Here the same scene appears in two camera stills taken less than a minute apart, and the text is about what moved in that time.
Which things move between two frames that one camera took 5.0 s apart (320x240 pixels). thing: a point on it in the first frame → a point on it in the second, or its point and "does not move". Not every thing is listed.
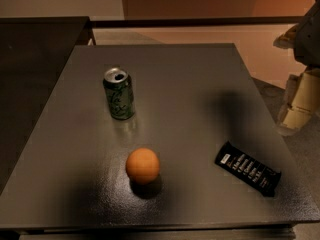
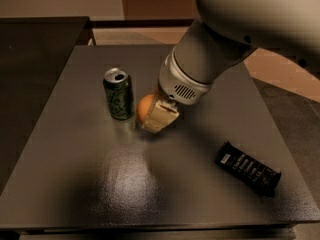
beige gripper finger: (301, 100) → (177, 85)
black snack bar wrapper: (249, 168) does not move
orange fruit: (142, 166) → (144, 106)
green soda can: (119, 90) does not move
